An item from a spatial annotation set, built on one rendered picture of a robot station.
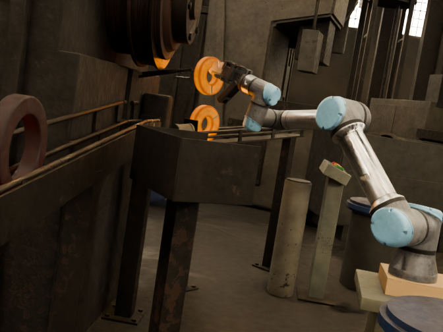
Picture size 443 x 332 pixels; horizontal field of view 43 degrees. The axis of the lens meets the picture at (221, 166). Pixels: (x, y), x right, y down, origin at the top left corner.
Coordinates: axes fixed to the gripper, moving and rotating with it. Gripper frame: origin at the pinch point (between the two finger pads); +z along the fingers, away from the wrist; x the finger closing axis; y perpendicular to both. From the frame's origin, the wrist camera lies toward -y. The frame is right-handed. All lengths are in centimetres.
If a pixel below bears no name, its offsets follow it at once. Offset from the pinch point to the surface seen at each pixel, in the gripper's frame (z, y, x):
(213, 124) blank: -8.4, -20.2, -3.6
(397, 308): -125, -19, 58
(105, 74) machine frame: -29, -2, 74
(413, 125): 49, -17, -353
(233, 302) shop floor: -48, -83, -8
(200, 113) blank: -7.4, -16.4, 5.1
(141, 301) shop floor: -30, -88, 26
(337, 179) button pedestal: -53, -24, -40
